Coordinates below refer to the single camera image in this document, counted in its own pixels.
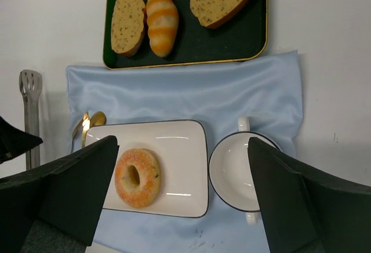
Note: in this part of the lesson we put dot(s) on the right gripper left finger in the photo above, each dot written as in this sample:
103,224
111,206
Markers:
56,207

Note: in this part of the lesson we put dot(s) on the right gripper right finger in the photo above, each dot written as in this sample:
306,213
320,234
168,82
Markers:
305,209

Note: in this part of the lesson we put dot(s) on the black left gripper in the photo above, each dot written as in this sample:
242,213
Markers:
15,142

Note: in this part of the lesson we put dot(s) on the silver metal tongs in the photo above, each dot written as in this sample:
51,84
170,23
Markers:
30,84

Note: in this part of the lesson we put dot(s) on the sugared donut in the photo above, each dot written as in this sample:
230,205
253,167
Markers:
137,178

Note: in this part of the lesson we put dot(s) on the bread slice left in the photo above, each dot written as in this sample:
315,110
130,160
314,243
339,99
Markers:
128,26

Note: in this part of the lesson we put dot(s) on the white rectangular plate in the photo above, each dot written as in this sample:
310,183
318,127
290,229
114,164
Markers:
180,148

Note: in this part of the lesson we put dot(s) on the light blue cloth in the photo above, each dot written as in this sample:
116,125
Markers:
267,90

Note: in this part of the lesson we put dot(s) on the black rectangular tray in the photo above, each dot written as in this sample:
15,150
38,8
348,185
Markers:
242,38

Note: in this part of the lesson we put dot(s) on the croissant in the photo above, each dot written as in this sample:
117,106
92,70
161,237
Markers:
162,22

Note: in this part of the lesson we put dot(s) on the gold fork green handle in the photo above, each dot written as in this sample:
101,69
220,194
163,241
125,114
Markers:
79,125

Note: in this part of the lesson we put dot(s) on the gold knife green handle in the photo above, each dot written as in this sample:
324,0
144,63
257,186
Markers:
85,128

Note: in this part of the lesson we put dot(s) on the gold spoon green handle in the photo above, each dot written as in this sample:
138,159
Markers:
97,119

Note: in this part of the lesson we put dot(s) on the white bowl with handles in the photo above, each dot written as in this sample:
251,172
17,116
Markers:
229,170

